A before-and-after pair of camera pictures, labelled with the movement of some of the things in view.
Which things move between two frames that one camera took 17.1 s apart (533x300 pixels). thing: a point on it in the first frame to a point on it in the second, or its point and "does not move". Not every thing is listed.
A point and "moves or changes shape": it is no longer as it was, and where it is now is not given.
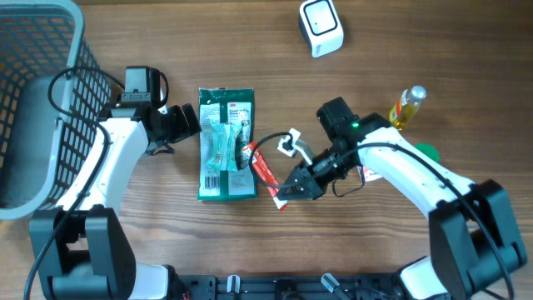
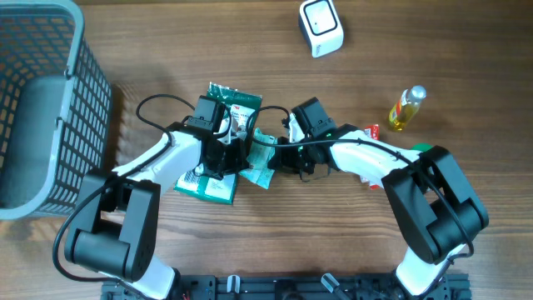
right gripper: (312, 186) to (281, 160)
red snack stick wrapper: (268, 174) to (374, 132)
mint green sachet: (224, 152) moves or changes shape
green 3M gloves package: (226, 126) moves or changes shape
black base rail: (363, 287) does not move
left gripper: (181, 128) to (236, 164)
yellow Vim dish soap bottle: (407, 105) does not move
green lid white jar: (429, 151) does not move
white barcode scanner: (320, 27) does not move
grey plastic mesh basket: (53, 98) does not move
